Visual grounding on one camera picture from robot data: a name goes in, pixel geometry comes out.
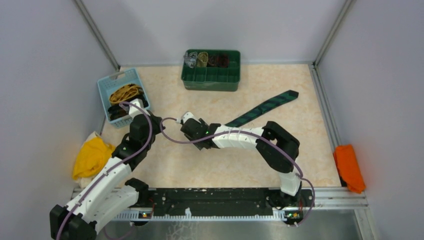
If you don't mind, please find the yellow cloth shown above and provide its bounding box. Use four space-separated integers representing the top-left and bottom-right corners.
71 131 116 189

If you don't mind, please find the orange cloth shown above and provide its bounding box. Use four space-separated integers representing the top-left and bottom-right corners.
333 144 366 194

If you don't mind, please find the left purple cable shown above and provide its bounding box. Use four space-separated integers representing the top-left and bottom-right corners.
54 101 154 240

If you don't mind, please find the dark navy tie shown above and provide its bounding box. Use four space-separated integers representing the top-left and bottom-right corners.
107 94 150 121

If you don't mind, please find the yellow patterned tie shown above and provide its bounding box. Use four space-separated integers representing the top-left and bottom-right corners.
108 83 144 105

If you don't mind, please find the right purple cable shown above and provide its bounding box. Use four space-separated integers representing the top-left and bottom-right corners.
159 117 316 227

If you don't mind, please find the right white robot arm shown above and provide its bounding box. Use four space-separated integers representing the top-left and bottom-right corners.
179 117 302 206

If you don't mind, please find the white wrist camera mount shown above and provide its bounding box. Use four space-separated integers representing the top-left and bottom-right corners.
180 111 200 125

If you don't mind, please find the brown rolled tie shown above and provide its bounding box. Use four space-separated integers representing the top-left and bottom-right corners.
207 54 219 68

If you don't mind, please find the purple cable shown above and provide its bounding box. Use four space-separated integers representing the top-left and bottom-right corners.
54 101 154 240
159 117 316 227

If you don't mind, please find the silver rolled tie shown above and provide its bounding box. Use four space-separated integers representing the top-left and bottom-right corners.
183 51 198 69

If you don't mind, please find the light blue plastic basket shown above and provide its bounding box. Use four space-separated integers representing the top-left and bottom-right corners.
97 67 145 128

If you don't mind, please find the red black rolled tie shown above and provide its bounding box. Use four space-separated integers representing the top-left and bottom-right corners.
216 53 230 68

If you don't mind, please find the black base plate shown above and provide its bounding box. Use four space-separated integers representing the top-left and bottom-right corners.
134 187 313 217

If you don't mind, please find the green plaid tie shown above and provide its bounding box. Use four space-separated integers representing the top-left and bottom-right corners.
225 90 299 128

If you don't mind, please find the green compartment organizer box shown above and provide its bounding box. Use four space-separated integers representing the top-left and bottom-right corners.
180 49 241 92

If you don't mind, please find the olive rolled tie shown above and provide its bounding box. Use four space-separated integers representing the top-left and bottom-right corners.
196 51 209 68

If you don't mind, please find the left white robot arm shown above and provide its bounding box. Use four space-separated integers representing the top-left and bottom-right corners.
49 112 163 240

